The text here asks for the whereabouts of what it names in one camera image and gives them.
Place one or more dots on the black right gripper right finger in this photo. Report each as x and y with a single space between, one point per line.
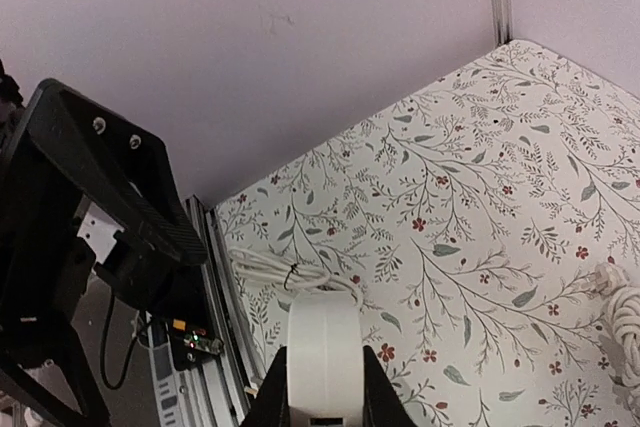
382 406

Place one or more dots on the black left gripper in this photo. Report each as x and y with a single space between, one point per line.
83 190

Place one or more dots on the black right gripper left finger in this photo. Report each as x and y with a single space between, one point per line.
270 407

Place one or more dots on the white plug adapter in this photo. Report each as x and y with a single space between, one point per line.
325 361

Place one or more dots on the floral patterned table mat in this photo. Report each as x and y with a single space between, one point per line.
470 214

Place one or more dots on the aluminium front rail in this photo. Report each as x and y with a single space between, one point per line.
193 389

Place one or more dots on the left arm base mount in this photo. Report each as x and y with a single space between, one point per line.
191 345

